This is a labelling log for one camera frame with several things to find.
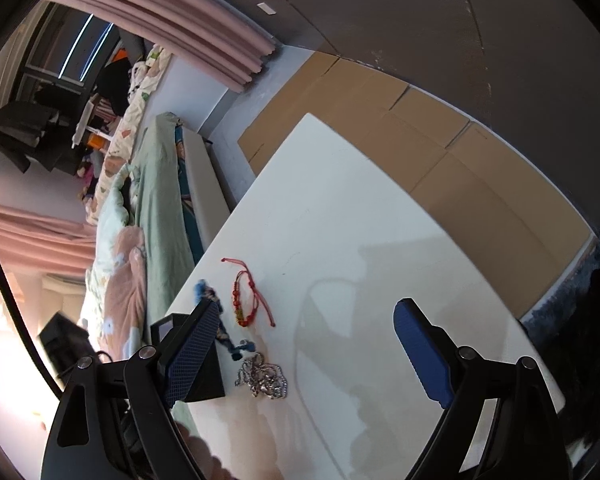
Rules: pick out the plush toy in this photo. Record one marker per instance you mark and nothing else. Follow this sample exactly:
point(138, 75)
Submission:
point(91, 180)

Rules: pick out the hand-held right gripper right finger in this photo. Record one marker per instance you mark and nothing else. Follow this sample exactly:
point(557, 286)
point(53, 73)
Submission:
point(422, 355)

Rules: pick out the dark framed window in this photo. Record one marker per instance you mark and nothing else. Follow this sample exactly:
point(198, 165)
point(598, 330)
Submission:
point(75, 50)

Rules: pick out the dark wood wall panel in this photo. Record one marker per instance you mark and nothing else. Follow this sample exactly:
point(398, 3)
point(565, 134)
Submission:
point(430, 20)

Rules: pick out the pink floral blanket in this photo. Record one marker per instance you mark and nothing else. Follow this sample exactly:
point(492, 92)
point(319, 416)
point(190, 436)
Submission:
point(125, 290)

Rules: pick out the pink curtain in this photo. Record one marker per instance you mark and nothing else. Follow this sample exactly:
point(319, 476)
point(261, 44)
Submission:
point(180, 35)
point(30, 240)

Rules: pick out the black bag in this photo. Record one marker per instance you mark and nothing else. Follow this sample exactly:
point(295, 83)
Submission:
point(115, 80)

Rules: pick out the dark boxy object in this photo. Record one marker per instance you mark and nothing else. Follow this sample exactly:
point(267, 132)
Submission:
point(67, 345)

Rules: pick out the black box with white inside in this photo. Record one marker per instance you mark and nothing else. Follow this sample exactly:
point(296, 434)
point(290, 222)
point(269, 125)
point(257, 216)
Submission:
point(207, 385)

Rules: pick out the white rack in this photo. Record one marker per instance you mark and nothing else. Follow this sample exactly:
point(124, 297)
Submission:
point(87, 120)

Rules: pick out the white wall socket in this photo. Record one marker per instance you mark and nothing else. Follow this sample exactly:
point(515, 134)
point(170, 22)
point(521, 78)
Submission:
point(265, 8)

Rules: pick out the flat brown cardboard sheet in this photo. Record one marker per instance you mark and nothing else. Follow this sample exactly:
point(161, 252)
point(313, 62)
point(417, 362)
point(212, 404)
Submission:
point(430, 160)

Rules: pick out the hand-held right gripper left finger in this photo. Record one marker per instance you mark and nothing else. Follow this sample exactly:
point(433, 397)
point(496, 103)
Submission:
point(190, 355)

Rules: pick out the bed with green sheet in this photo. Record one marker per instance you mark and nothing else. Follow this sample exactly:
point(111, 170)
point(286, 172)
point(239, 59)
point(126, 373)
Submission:
point(160, 220)

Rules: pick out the floral window seat cushion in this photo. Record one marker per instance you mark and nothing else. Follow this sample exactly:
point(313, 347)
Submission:
point(130, 125)

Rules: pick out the dark shaggy rug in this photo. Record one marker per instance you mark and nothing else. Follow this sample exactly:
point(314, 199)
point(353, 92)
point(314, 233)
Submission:
point(580, 340)

